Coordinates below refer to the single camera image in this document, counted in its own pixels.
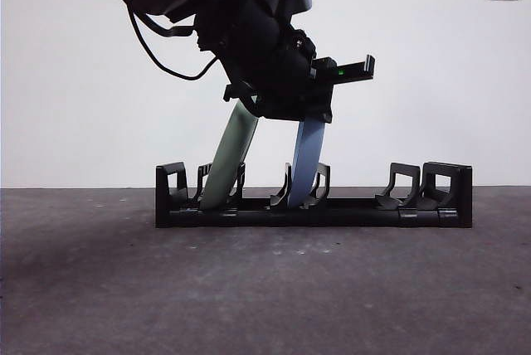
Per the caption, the blue round plate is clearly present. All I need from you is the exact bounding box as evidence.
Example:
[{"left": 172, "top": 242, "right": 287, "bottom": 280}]
[{"left": 287, "top": 116, "right": 327, "bottom": 209}]

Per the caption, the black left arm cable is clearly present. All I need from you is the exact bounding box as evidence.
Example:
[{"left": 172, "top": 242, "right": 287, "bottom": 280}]
[{"left": 125, "top": 0, "right": 223, "bottom": 81}]

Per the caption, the black plate rack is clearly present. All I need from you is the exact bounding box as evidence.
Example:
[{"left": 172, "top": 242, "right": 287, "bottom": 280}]
[{"left": 154, "top": 161, "right": 474, "bottom": 230}]

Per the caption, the pale grey left wrist camera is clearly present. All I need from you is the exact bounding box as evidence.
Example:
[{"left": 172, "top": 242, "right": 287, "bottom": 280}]
[{"left": 310, "top": 54, "right": 377, "bottom": 83}]

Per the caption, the pale green round plate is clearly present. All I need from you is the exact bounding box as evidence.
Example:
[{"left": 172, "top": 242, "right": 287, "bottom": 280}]
[{"left": 198, "top": 101, "right": 261, "bottom": 210}]

